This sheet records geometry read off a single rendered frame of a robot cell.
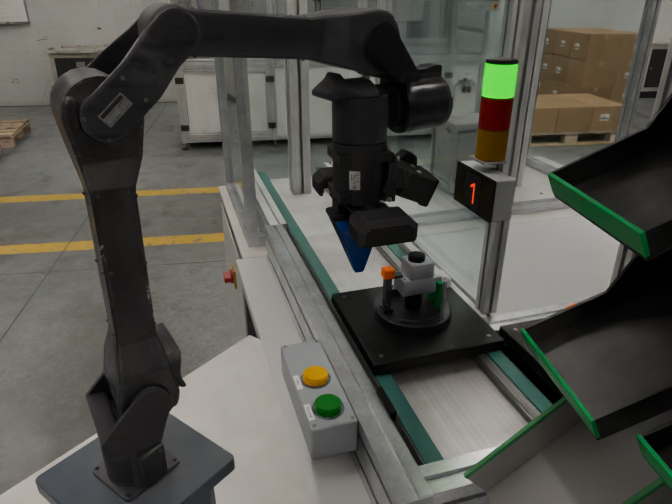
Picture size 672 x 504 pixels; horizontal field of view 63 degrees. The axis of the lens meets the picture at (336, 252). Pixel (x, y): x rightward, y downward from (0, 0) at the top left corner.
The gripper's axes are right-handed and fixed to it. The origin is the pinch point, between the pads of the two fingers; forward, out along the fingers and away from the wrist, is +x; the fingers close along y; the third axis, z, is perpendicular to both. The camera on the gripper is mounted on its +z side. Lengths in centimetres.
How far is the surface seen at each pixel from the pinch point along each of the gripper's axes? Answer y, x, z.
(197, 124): 529, 102, 4
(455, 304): 25.7, 28.4, 28.5
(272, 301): 55, 39, -2
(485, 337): 14.3, 28.4, 28.2
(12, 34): 841, 30, -215
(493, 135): 21.9, -4.9, 29.9
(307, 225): 84, 34, 14
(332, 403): 5.6, 27.7, -1.8
